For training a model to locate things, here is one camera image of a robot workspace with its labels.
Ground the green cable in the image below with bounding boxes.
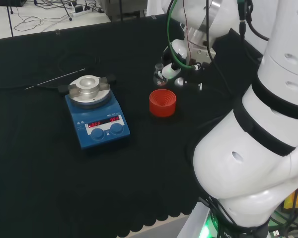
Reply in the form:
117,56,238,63
166,0,199,69

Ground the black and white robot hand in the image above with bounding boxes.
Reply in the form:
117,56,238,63
160,39,217,91

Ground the thin metal rod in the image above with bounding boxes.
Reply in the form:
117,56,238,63
24,68,86,90

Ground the red ribbed flask ring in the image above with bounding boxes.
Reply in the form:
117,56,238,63
149,89,177,118

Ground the blue-base heater with steel plate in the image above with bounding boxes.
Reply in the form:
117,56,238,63
57,74,131,151

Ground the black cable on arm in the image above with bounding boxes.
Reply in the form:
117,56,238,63
238,0,270,43

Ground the black bench cloth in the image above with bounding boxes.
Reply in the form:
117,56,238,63
0,13,264,238

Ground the clear round-bottom glass flask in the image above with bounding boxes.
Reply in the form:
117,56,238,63
153,62,169,87

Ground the white power strip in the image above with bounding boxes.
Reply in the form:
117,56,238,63
72,8,104,17

